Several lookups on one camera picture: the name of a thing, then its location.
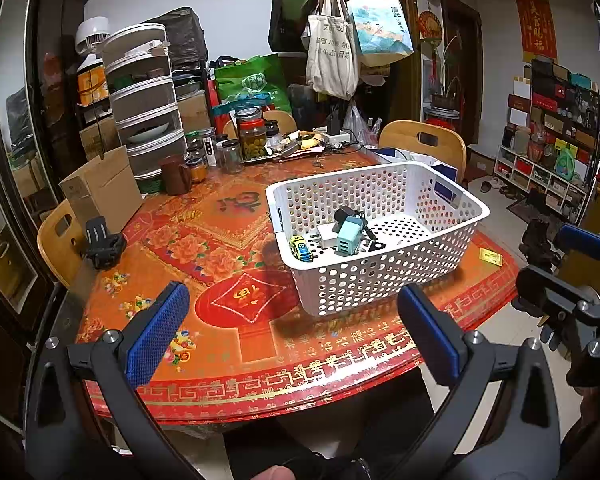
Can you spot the red round wall decoration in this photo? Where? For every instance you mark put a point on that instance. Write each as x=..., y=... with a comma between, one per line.
x=430, y=25

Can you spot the cardboard box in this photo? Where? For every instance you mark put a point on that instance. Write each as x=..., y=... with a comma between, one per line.
x=100, y=190

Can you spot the white perforated plastic basket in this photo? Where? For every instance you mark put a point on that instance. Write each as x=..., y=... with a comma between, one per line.
x=472, y=205

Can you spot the black-lidded labelled jar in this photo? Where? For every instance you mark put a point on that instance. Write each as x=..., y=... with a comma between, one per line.
x=208, y=147

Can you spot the teal charger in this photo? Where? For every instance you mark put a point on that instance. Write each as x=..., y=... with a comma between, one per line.
x=350, y=241

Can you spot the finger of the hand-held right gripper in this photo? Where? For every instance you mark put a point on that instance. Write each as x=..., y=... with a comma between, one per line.
x=580, y=242
x=550, y=285

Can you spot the shelf unit with boxes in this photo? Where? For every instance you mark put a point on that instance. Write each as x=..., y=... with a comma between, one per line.
x=555, y=120

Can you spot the person's dark trousers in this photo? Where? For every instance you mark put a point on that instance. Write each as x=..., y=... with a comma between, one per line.
x=330, y=425

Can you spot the black plastic bag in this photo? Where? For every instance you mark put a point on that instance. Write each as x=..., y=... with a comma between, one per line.
x=180, y=35

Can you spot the white power strip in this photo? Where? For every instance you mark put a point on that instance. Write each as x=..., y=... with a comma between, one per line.
x=337, y=136

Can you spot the blue printed tote bag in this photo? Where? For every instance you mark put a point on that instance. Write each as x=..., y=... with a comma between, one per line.
x=380, y=30

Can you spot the red-lidded pickle jar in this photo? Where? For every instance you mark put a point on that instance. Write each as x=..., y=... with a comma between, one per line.
x=252, y=142

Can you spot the small black tag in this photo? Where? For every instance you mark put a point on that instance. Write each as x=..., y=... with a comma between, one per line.
x=375, y=247

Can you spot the dark mirrored cabinet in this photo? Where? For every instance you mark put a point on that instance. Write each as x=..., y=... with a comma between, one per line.
x=45, y=110

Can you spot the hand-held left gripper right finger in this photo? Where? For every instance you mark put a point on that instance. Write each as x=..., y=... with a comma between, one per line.
x=432, y=335

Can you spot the yellow card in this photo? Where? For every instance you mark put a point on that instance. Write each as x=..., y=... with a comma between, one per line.
x=490, y=257

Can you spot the red wall scroll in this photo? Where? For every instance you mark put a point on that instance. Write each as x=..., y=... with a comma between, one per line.
x=535, y=25

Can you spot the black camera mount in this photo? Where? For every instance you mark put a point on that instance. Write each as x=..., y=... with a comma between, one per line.
x=102, y=247

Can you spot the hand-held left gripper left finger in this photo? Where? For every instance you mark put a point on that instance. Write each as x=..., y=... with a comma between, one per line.
x=157, y=330

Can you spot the beige canvas tote bag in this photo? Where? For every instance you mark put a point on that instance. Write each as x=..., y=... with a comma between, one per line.
x=330, y=55

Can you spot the orange box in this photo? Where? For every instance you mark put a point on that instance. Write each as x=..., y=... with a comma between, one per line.
x=92, y=85

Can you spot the dark doormat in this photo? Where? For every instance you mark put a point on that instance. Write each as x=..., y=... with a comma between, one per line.
x=525, y=208

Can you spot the empty glass jar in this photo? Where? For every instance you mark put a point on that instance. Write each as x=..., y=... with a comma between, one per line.
x=231, y=156

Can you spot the white blue paper bag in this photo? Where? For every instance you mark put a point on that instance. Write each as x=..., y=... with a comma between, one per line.
x=442, y=165

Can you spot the yellow blue toy car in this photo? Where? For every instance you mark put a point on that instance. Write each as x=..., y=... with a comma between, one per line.
x=300, y=250

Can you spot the white square charger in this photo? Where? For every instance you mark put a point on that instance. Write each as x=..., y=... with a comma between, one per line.
x=326, y=235

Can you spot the red floral tablecloth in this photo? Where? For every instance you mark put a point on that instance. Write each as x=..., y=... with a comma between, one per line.
x=250, y=300

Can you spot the brown mug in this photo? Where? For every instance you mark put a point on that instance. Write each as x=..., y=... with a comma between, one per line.
x=175, y=177

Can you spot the small orange jar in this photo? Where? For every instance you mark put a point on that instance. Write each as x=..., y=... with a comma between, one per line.
x=196, y=171

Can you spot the white tiered food cover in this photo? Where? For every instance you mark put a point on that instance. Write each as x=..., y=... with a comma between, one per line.
x=145, y=100

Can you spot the green shopping bag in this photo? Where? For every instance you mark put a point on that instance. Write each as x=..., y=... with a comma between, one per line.
x=250, y=82

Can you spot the white fan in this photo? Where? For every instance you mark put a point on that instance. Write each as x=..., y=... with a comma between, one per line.
x=92, y=35

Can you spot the person's left hand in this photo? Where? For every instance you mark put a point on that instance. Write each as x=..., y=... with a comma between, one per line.
x=275, y=473

